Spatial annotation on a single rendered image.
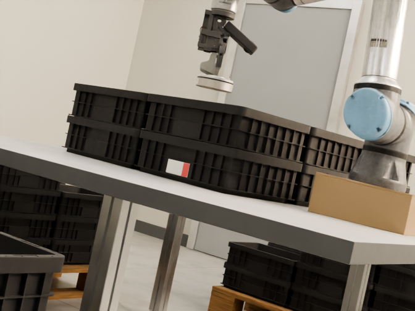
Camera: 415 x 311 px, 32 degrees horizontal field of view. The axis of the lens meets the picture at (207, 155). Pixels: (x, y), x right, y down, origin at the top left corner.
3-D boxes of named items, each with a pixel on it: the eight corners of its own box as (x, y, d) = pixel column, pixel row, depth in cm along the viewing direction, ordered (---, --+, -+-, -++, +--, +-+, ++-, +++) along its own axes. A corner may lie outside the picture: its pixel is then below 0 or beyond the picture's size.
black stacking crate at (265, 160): (296, 205, 205) (305, 164, 205) (224, 194, 184) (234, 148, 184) (202, 181, 234) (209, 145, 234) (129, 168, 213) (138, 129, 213)
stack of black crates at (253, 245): (313, 305, 369) (322, 261, 369) (285, 308, 345) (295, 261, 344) (248, 283, 392) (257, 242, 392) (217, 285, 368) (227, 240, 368)
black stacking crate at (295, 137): (304, 167, 205) (312, 128, 205) (233, 152, 184) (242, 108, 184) (209, 148, 233) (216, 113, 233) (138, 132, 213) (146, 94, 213)
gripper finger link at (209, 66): (196, 82, 205) (202, 52, 206) (217, 87, 205) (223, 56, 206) (196, 79, 202) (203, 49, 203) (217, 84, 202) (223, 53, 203)
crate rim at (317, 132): (369, 150, 226) (371, 143, 226) (312, 134, 205) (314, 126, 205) (274, 134, 254) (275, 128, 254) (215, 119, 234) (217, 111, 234)
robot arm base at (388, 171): (411, 195, 191) (420, 160, 191) (395, 190, 178) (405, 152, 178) (358, 182, 199) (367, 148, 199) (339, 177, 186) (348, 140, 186)
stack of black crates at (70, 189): (67, 250, 376) (80, 186, 376) (108, 265, 359) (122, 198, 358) (5, 248, 344) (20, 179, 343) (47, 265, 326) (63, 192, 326)
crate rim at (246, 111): (312, 134, 205) (314, 126, 205) (241, 115, 184) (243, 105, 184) (215, 119, 234) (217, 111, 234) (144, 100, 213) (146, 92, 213)
